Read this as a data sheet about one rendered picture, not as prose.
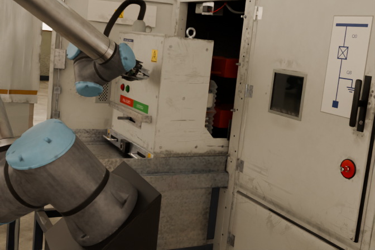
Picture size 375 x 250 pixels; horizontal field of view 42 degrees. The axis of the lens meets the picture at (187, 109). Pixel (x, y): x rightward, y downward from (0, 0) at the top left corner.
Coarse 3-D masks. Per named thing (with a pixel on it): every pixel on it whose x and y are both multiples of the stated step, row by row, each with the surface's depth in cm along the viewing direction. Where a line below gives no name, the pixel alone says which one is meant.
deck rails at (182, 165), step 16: (96, 144) 234; (112, 144) 238; (112, 160) 183; (128, 160) 186; (144, 160) 189; (160, 160) 192; (176, 160) 196; (192, 160) 199; (208, 160) 203; (224, 160) 207
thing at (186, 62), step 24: (168, 48) 189; (192, 48) 194; (168, 72) 191; (192, 72) 196; (168, 96) 193; (192, 96) 198; (168, 120) 194; (192, 120) 200; (168, 144) 196; (192, 144) 202; (216, 144) 207
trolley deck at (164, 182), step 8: (96, 152) 218; (104, 152) 220; (112, 152) 221; (120, 152) 223; (144, 176) 188; (152, 176) 188; (160, 176) 190; (168, 176) 191; (176, 176) 193; (184, 176) 195; (192, 176) 197; (200, 176) 199; (208, 176) 200; (216, 176) 202; (224, 176) 204; (152, 184) 189; (160, 184) 190; (168, 184) 192; (176, 184) 194; (184, 184) 196; (192, 184) 197; (200, 184) 199; (208, 184) 201; (216, 184) 203; (224, 184) 205
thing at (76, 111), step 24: (72, 0) 250; (96, 0) 248; (120, 0) 252; (144, 0) 250; (168, 0) 250; (96, 24) 253; (120, 24) 254; (168, 24) 255; (72, 72) 256; (48, 96) 254; (72, 96) 257; (72, 120) 259; (96, 120) 260
